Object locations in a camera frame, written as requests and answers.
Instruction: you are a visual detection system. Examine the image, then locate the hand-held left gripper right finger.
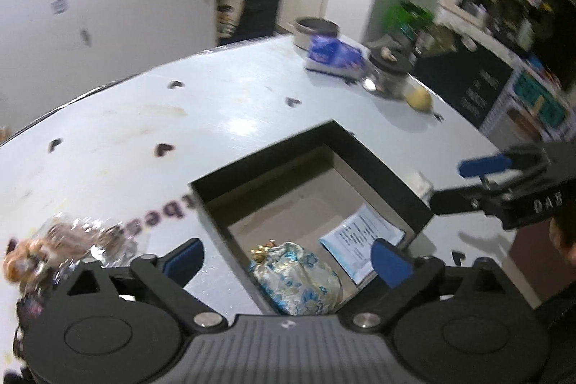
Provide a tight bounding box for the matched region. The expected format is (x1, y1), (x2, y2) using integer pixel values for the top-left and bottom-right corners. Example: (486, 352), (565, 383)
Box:
(342, 238), (523, 333)

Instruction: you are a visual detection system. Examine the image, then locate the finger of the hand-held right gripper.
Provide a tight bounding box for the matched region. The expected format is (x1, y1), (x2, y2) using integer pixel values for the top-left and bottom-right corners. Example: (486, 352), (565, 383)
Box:
(429, 179), (509, 217)
(458, 145), (550, 180)

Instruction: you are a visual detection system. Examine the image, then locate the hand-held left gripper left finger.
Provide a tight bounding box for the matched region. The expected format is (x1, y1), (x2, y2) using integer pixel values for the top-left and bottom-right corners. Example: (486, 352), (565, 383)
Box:
(54, 238), (226, 331)

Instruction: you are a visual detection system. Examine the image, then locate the black cardboard box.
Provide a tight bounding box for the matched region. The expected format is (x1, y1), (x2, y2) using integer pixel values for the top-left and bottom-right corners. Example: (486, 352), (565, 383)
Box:
(191, 120), (435, 317)

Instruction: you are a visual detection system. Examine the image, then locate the white printed paper packet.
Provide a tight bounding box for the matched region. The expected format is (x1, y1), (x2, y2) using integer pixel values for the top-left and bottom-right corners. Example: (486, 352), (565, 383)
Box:
(319, 204), (406, 285)

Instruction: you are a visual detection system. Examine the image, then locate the gold ribbon bow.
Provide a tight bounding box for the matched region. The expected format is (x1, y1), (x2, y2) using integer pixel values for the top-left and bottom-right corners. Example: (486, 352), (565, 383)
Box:
(250, 239), (279, 264)

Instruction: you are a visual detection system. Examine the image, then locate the black lettered mat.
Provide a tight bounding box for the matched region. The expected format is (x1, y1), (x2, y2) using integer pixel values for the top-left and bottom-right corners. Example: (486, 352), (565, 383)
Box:
(413, 44), (514, 129)

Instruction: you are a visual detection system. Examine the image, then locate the teal crate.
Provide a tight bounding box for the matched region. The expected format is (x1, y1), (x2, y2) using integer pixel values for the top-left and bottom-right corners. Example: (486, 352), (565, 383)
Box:
(512, 71), (568, 130)

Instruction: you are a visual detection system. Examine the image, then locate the yellow lemon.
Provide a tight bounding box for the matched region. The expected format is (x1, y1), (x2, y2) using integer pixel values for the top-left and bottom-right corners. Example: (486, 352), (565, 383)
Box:
(405, 87), (433, 113)

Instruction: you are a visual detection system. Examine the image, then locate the blue floral fabric pouch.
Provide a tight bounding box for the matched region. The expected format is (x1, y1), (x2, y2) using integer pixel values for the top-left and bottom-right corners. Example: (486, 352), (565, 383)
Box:
(252, 242), (343, 317)

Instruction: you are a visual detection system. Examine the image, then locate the clear bag of brown trinkets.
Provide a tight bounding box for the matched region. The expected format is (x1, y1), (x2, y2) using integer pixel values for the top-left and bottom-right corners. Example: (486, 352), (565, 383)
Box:
(4, 214), (139, 283)

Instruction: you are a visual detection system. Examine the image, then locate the glass jar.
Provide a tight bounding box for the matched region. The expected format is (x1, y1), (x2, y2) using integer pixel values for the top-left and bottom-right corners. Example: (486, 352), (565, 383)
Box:
(368, 50), (411, 98)

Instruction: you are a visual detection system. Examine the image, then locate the green plant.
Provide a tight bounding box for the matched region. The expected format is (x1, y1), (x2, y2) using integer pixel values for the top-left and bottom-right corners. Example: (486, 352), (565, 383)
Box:
(386, 1), (435, 45)

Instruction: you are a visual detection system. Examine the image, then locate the blue tissue pack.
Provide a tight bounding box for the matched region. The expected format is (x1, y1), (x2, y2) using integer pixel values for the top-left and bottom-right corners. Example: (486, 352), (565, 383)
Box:
(305, 34), (366, 78)

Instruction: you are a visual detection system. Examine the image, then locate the grey metal bowl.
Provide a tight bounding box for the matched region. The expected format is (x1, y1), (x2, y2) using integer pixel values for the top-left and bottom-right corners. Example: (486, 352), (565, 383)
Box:
(294, 17), (339, 50)

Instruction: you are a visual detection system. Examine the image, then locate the black cabinet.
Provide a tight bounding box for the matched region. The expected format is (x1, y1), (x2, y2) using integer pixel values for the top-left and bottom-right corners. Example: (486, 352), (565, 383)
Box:
(218, 0), (286, 46)

